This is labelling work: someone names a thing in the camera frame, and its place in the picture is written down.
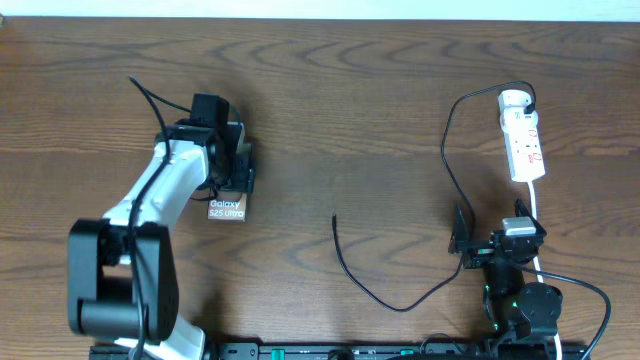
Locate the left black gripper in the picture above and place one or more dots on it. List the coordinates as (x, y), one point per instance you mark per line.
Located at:
(248, 167)

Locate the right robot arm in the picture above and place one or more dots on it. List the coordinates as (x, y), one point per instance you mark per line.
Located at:
(522, 313)

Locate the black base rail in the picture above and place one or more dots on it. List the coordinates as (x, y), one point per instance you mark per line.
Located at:
(437, 349)

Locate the white power strip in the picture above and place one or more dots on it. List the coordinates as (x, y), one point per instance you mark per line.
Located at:
(519, 126)

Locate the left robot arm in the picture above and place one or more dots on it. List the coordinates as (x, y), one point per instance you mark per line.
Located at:
(122, 283)

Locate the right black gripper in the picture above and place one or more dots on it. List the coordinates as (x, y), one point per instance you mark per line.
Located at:
(479, 253)

